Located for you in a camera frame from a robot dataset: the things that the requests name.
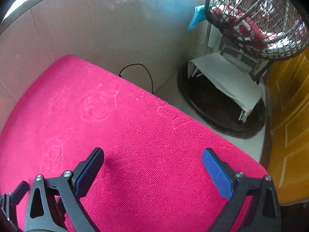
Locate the round dark chair base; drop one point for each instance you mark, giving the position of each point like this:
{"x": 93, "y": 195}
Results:
{"x": 217, "y": 118}

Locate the pink mat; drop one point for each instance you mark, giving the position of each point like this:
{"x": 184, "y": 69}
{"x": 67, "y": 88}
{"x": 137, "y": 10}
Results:
{"x": 132, "y": 125}

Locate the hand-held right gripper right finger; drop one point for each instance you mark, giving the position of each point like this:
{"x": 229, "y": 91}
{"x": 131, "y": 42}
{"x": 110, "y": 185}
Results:
{"x": 217, "y": 174}

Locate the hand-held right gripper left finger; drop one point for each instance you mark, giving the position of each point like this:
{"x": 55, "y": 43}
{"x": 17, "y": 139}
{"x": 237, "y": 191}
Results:
{"x": 89, "y": 171}

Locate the white metal rack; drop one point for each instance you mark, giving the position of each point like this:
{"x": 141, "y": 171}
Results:
{"x": 223, "y": 47}

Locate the orange wooden door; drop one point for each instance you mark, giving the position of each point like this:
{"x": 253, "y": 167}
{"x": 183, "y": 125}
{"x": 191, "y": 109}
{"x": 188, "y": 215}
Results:
{"x": 289, "y": 125}

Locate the small white folding table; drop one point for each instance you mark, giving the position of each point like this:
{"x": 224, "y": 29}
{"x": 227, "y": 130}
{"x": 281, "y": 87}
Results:
{"x": 229, "y": 82}

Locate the blue cloth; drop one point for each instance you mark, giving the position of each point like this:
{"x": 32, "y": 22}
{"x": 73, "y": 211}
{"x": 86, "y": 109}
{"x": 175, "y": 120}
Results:
{"x": 196, "y": 17}

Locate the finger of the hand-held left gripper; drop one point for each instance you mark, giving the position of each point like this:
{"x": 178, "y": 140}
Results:
{"x": 20, "y": 191}

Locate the wicker hanging chair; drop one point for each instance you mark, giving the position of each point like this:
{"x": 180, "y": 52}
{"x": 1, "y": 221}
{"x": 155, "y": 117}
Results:
{"x": 289, "y": 52}

